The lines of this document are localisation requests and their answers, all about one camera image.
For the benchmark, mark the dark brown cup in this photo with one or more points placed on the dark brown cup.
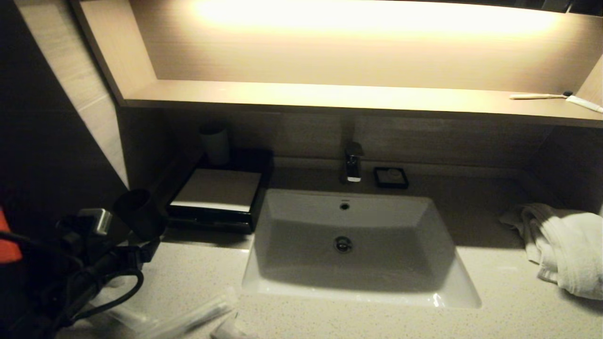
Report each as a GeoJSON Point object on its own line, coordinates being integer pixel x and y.
{"type": "Point", "coordinates": [141, 212]}

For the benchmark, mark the wooden wall shelf niche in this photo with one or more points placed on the wooden wall shelf niche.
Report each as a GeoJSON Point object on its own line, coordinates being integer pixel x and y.
{"type": "Point", "coordinates": [330, 96]}

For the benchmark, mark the black and orange left arm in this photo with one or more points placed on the black and orange left arm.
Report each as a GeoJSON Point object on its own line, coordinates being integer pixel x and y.
{"type": "Point", "coordinates": [9, 235]}

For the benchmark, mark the black drawer box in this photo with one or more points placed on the black drawer box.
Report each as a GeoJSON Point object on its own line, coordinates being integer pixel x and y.
{"type": "Point", "coordinates": [216, 193]}

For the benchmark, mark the packaged toothbrush with green label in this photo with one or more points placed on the packaged toothbrush with green label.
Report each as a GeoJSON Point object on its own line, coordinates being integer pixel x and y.
{"type": "Point", "coordinates": [134, 320]}

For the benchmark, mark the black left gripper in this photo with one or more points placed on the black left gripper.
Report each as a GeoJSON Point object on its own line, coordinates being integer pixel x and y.
{"type": "Point", "coordinates": [94, 256]}

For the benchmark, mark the white toothbrush black head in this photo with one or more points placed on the white toothbrush black head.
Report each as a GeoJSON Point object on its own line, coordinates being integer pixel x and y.
{"type": "Point", "coordinates": [537, 96]}

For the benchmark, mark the black soap dish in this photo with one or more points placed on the black soap dish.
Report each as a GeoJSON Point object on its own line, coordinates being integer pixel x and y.
{"type": "Point", "coordinates": [391, 178]}

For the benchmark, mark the white toothpaste tube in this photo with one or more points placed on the white toothpaste tube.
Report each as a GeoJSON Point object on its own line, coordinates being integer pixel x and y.
{"type": "Point", "coordinates": [584, 103]}

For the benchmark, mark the white terry towel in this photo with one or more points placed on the white terry towel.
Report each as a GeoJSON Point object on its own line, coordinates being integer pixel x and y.
{"type": "Point", "coordinates": [570, 249]}

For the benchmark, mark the long plain white packet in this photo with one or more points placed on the long plain white packet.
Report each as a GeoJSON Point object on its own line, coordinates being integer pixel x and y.
{"type": "Point", "coordinates": [193, 316]}

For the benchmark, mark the chrome faucet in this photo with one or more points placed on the chrome faucet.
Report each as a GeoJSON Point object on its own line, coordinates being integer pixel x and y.
{"type": "Point", "coordinates": [352, 165]}

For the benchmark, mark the white ceramic sink basin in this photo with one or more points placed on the white ceramic sink basin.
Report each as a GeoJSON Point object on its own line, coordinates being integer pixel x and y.
{"type": "Point", "coordinates": [358, 254]}

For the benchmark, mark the chrome sink drain plug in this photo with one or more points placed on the chrome sink drain plug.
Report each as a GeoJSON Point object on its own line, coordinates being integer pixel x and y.
{"type": "Point", "coordinates": [343, 244]}

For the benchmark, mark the pale grey cup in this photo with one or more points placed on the pale grey cup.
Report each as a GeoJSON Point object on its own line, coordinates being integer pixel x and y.
{"type": "Point", "coordinates": [215, 143]}

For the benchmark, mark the warm LED light strip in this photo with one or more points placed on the warm LED light strip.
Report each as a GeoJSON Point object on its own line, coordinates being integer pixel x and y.
{"type": "Point", "coordinates": [377, 16]}

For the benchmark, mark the puffy white pouch packet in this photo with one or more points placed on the puffy white pouch packet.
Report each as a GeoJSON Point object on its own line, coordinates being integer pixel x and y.
{"type": "Point", "coordinates": [228, 329]}

